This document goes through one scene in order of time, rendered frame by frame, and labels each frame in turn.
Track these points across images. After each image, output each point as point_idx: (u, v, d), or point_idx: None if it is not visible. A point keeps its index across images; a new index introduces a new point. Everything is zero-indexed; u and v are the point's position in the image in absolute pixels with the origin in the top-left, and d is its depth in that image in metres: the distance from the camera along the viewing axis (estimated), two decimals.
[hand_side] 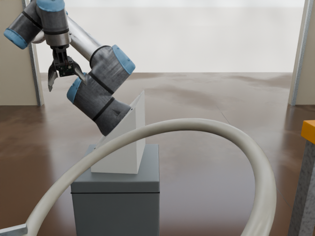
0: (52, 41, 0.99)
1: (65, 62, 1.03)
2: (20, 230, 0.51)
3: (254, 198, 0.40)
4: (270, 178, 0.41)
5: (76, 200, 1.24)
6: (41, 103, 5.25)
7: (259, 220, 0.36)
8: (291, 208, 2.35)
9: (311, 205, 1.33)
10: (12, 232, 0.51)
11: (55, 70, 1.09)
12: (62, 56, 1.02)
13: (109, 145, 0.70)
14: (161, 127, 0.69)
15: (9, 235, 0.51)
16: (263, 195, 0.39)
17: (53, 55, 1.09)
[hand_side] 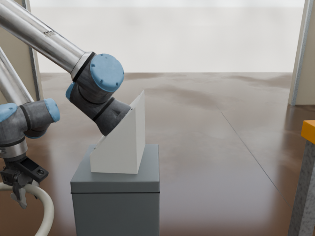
0: None
1: (6, 165, 0.98)
2: None
3: None
4: (46, 226, 0.79)
5: (76, 200, 1.24)
6: None
7: None
8: (291, 208, 2.35)
9: (311, 205, 1.33)
10: None
11: None
12: None
13: None
14: (2, 187, 0.99)
15: None
16: (37, 235, 0.75)
17: None
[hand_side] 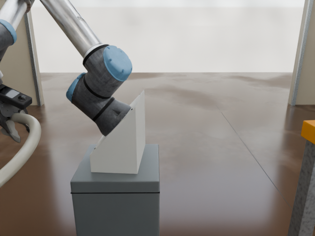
0: None
1: None
2: None
3: (18, 154, 0.68)
4: (31, 142, 0.70)
5: (76, 200, 1.24)
6: (41, 103, 5.25)
7: (11, 162, 0.63)
8: (291, 208, 2.35)
9: (311, 205, 1.33)
10: None
11: None
12: None
13: None
14: None
15: None
16: (20, 150, 0.67)
17: None
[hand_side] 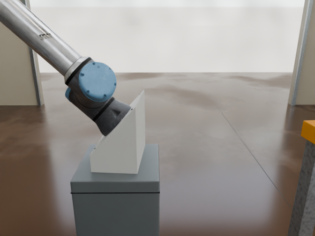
0: None
1: None
2: None
3: None
4: None
5: (76, 200, 1.24)
6: (41, 103, 5.25)
7: None
8: (291, 208, 2.35)
9: (311, 205, 1.33)
10: None
11: None
12: None
13: None
14: None
15: None
16: None
17: None
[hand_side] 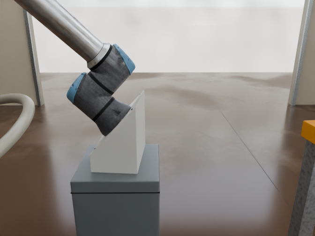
0: None
1: None
2: None
3: None
4: (23, 118, 0.67)
5: (76, 200, 1.24)
6: (41, 103, 5.25)
7: (2, 139, 0.60)
8: (291, 208, 2.35)
9: (311, 205, 1.33)
10: None
11: None
12: None
13: None
14: None
15: None
16: (12, 127, 0.64)
17: None
